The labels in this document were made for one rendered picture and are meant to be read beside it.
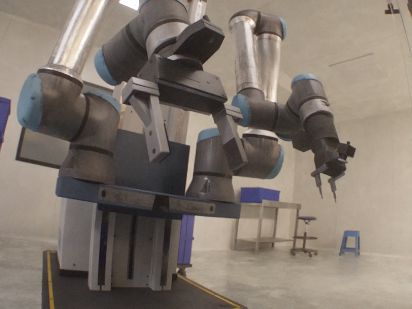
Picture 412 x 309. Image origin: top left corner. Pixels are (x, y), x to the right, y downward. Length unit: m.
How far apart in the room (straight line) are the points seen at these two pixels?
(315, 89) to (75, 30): 0.68
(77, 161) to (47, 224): 2.71
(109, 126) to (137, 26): 0.40
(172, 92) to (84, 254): 0.92
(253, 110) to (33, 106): 0.59
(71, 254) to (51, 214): 2.31
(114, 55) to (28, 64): 3.21
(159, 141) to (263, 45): 0.93
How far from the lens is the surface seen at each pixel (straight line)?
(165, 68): 0.37
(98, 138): 0.81
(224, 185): 0.98
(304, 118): 0.69
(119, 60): 0.54
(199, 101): 0.41
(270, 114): 0.78
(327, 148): 0.62
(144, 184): 1.01
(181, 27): 0.45
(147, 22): 0.50
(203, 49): 0.42
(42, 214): 3.46
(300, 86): 0.75
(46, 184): 3.44
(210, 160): 0.99
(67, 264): 1.18
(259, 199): 4.43
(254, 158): 1.03
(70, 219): 1.15
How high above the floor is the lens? 0.69
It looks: 11 degrees up
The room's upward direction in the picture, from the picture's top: 6 degrees clockwise
